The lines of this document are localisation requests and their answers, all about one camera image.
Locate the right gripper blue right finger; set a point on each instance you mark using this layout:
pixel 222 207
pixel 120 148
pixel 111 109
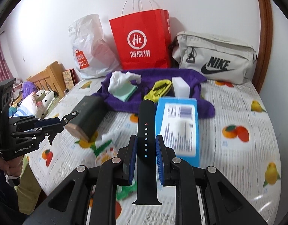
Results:
pixel 164 156

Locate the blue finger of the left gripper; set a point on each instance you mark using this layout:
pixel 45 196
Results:
pixel 51 132
pixel 49 123

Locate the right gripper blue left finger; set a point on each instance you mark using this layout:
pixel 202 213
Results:
pixel 129 161

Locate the mint green cloth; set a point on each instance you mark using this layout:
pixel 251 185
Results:
pixel 124 92

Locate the white sponge block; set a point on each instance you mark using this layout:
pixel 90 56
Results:
pixel 180 87

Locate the white gloves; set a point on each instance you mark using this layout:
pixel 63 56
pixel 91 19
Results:
pixel 119 79

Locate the person's left hand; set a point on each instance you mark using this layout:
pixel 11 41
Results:
pixel 12 167

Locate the spotted plush toy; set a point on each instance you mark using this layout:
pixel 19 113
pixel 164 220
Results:
pixel 43 101

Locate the striped bedding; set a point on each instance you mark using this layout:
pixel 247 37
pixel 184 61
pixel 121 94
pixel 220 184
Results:
pixel 30 107

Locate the green white wrapper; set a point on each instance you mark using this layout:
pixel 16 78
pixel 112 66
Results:
pixel 104 149

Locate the purple plush toy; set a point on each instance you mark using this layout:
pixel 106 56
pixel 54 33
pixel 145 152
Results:
pixel 27 88

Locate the wooden bed headboard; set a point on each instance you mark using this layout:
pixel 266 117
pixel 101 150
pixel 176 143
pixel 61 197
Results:
pixel 50 79

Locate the patterned book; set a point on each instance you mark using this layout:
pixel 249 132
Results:
pixel 69 78

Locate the blue tissue box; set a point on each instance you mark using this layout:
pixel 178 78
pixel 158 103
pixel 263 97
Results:
pixel 176 120

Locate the purple towel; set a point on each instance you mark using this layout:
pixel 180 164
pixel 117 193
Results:
pixel 149 77

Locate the white Miniso plastic bag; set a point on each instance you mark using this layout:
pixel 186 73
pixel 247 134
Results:
pixel 92 55

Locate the fruit pattern tablecloth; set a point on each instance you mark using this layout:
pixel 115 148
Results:
pixel 238 141

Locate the grey Nike waist bag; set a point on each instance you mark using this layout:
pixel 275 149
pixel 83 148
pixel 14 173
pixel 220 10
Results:
pixel 215 57

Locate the red Haidilao paper bag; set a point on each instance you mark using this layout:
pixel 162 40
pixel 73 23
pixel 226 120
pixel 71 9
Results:
pixel 143 39

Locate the brown wooden door frame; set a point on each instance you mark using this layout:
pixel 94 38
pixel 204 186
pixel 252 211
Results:
pixel 265 43

